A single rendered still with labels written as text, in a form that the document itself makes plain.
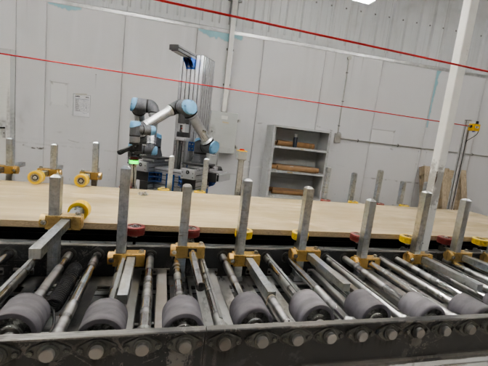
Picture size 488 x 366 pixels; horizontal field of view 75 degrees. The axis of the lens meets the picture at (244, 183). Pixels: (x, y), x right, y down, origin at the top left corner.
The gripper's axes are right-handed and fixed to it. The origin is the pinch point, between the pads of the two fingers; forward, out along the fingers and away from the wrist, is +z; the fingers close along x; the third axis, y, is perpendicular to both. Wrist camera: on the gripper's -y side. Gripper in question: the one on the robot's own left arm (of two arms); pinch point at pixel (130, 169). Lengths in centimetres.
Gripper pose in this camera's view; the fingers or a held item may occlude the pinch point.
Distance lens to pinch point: 246.5
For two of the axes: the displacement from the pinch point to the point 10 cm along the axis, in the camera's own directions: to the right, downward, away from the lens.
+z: -1.0, 9.8, 1.5
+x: -5.7, -1.8, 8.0
